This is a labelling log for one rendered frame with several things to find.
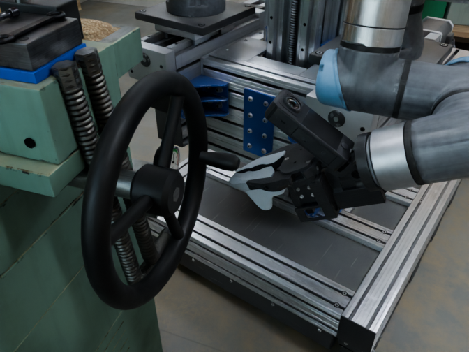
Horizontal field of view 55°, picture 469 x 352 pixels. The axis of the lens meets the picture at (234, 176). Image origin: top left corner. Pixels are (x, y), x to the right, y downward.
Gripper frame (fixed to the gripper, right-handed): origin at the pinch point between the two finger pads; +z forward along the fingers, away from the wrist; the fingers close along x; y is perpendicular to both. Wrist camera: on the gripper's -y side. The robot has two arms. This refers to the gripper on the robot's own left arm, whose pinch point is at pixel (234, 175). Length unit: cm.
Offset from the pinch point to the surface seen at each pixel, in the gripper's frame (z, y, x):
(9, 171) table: 10.9, -17.8, -20.1
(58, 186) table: 7.1, -14.0, -18.9
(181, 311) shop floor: 62, 55, 22
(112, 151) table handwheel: -4.2, -16.1, -19.2
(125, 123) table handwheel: -4.8, -17.4, -16.4
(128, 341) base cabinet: 44, 31, -6
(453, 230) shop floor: -3, 95, 93
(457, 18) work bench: -6, 74, 267
